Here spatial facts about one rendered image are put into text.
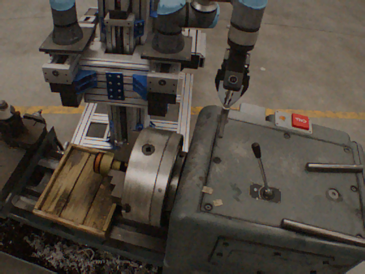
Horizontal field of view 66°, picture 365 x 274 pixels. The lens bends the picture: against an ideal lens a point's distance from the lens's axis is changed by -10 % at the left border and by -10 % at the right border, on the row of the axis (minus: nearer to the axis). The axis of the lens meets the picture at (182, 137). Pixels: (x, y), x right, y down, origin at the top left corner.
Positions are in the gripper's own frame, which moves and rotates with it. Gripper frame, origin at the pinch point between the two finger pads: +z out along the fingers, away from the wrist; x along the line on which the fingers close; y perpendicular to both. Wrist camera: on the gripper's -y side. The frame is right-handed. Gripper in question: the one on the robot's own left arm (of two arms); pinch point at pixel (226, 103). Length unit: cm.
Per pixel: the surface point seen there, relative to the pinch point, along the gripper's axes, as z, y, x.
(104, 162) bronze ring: 23.5, -13.7, 34.1
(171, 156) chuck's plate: 11.7, -14.1, 12.1
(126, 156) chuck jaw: 22.3, -10.4, 27.7
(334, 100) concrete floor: 135, 208, -125
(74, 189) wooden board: 47, -14, 50
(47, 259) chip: 77, -37, 60
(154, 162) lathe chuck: 12.4, -17.2, 16.2
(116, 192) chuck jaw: 23.5, -23.5, 26.2
